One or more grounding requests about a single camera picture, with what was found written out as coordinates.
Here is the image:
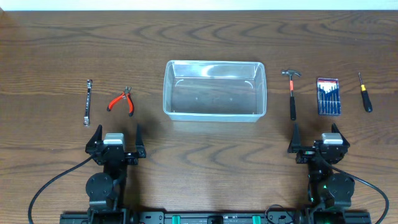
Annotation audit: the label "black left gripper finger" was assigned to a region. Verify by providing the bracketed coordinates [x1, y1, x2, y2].
[86, 124, 103, 147]
[135, 124, 145, 153]

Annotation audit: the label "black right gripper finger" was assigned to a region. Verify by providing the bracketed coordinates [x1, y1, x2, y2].
[331, 123, 349, 146]
[288, 123, 301, 150]

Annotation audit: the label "blue precision screwdriver set case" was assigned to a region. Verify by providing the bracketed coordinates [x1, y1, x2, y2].
[317, 78, 341, 116]

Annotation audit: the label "claw hammer orange black handle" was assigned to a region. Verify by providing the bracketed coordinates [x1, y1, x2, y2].
[281, 69, 302, 121]

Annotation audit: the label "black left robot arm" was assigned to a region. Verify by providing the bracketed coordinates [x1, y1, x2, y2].
[85, 125, 146, 223]

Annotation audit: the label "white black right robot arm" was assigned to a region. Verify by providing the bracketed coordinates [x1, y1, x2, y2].
[287, 124, 354, 223]

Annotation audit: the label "clear plastic container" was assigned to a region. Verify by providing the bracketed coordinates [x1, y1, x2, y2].
[162, 60, 267, 123]

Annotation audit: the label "silver combination wrench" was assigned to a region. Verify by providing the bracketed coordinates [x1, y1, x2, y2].
[83, 80, 93, 127]

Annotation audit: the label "black yellow screwdriver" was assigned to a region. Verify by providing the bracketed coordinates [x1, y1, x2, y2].
[358, 72, 373, 113]

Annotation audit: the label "red handled cutting pliers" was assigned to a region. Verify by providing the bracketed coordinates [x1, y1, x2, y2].
[106, 86, 134, 117]

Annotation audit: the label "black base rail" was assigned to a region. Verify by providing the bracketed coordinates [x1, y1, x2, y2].
[60, 208, 371, 224]

